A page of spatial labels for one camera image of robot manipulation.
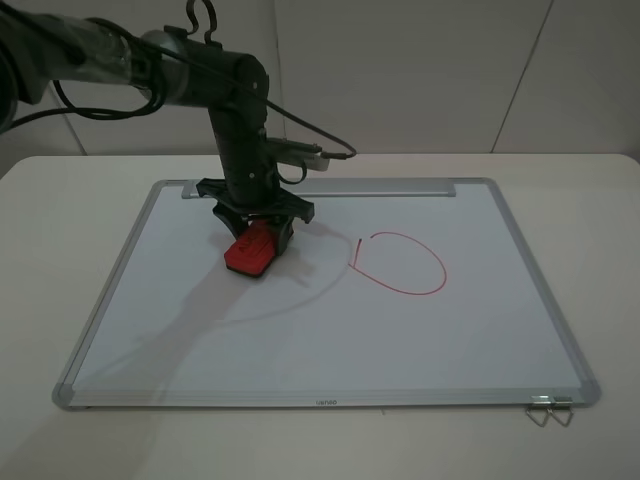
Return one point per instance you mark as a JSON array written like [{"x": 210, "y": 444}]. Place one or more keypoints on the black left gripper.
[{"x": 251, "y": 185}]

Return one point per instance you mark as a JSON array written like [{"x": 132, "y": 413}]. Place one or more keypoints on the red whiteboard eraser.
[{"x": 252, "y": 252}]

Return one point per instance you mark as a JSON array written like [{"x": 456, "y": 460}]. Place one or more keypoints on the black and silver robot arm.
[{"x": 169, "y": 69}]

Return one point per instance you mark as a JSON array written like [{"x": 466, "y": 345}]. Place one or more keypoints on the left metal binder clip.
[{"x": 539, "y": 410}]

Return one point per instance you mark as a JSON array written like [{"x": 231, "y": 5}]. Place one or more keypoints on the metal binder clip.
[
  {"x": 539, "y": 410},
  {"x": 560, "y": 409}
]

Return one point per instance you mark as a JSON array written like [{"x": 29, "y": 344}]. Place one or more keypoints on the right metal binder clip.
[{"x": 560, "y": 409}]

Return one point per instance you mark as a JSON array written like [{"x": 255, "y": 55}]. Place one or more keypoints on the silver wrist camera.
[{"x": 297, "y": 154}]

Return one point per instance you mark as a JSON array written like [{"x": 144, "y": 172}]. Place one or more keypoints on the white whiteboard with aluminium frame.
[{"x": 401, "y": 292}]

